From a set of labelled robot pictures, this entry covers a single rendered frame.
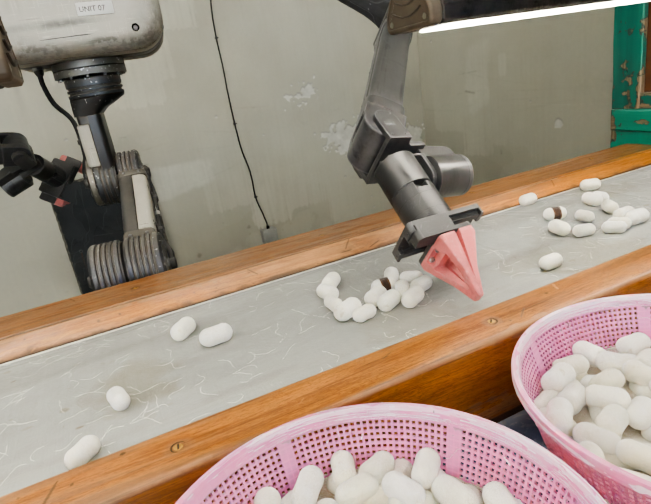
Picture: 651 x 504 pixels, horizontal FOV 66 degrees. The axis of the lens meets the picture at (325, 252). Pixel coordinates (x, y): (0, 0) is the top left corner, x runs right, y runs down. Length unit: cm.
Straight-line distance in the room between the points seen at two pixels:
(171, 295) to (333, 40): 233
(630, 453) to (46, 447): 47
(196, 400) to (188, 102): 221
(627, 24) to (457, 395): 103
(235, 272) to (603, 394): 50
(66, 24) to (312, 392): 83
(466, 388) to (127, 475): 29
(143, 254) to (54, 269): 175
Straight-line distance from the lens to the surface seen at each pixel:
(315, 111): 284
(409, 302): 59
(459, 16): 55
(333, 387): 44
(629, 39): 135
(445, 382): 47
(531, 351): 49
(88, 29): 108
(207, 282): 74
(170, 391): 54
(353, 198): 299
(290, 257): 77
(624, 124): 137
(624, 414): 45
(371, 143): 67
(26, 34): 109
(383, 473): 40
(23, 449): 55
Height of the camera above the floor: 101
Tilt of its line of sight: 19 degrees down
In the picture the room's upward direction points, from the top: 9 degrees counter-clockwise
